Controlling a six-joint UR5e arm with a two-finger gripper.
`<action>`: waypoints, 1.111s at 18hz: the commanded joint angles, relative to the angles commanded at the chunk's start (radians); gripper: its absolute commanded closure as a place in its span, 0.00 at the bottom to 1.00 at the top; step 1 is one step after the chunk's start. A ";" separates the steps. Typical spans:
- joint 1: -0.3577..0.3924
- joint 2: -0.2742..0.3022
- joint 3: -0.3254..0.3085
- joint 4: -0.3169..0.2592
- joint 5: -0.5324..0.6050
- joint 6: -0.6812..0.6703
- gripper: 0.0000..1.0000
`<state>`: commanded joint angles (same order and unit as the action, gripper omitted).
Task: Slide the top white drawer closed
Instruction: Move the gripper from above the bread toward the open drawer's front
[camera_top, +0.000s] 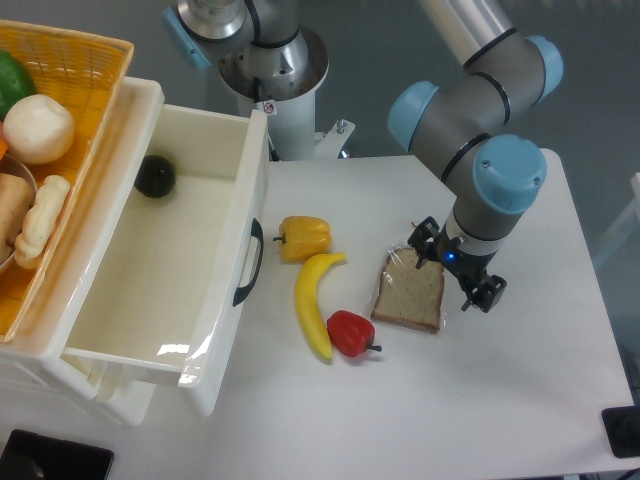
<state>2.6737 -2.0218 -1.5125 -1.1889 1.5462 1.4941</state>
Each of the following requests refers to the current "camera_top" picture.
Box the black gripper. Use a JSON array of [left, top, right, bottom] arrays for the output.
[[407, 216, 507, 313]]

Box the white top drawer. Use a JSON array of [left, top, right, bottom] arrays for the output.
[[65, 105, 269, 416]]

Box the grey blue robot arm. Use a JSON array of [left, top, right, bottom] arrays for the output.
[[163, 1, 563, 312]]

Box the white drawer cabinet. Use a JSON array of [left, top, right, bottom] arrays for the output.
[[1, 77, 165, 426]]

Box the wrapped bread slice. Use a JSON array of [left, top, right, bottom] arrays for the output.
[[370, 244, 445, 334]]

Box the red bell pepper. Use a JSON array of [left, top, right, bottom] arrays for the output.
[[327, 310, 382, 358]]

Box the yellow banana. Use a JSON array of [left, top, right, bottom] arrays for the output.
[[294, 252, 346, 364]]

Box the yellow bell pepper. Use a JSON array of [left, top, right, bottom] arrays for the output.
[[273, 216, 332, 263]]

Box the black device bottom right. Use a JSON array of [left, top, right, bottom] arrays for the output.
[[601, 406, 639, 458]]

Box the black device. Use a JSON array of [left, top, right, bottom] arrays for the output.
[[601, 406, 639, 458], [1, 429, 114, 480]]

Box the black round fruit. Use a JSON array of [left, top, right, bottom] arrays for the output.
[[134, 154, 176, 199]]

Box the cream twisted bread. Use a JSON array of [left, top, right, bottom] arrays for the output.
[[14, 175, 70, 269]]

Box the orange wicker basket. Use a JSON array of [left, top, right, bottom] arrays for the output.
[[1, 20, 134, 343]]

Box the white round bun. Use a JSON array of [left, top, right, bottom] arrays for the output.
[[3, 94, 75, 165]]

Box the brown bread roll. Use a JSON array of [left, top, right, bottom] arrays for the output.
[[0, 173, 34, 263]]

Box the black device bottom left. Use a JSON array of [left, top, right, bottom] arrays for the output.
[[1, 429, 114, 480]]

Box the green pepper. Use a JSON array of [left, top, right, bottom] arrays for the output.
[[0, 50, 37, 120]]

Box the black drawer handle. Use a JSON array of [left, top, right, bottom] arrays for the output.
[[233, 218, 265, 306]]

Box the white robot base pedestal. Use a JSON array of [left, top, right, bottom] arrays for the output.
[[218, 26, 355, 161]]

